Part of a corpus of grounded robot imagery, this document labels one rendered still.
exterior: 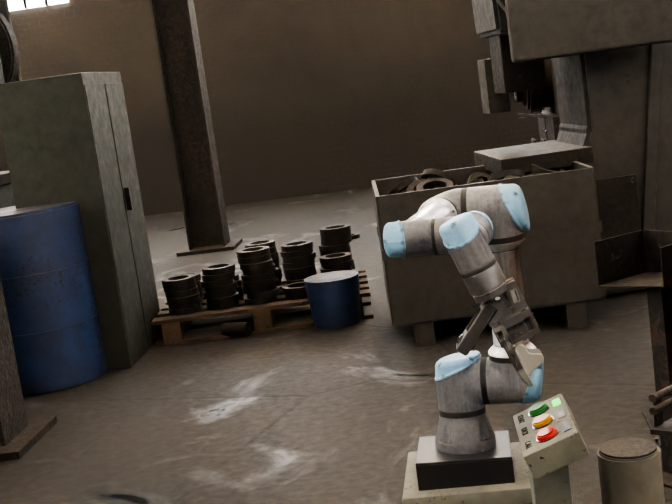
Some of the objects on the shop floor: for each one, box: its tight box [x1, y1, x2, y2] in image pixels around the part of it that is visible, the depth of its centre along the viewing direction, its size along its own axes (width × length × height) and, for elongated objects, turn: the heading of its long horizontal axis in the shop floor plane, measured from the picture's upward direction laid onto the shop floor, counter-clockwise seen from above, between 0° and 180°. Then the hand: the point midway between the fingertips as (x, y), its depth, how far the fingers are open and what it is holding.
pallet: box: [151, 224, 374, 348], centre depth 627 cm, size 120×81×44 cm
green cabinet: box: [0, 72, 163, 371], centre depth 577 cm, size 48×70×150 cm
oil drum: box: [0, 201, 107, 397], centre depth 544 cm, size 59×59×89 cm
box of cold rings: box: [371, 161, 607, 347], centre depth 548 cm, size 103×83×79 cm
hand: (525, 381), depth 215 cm, fingers closed
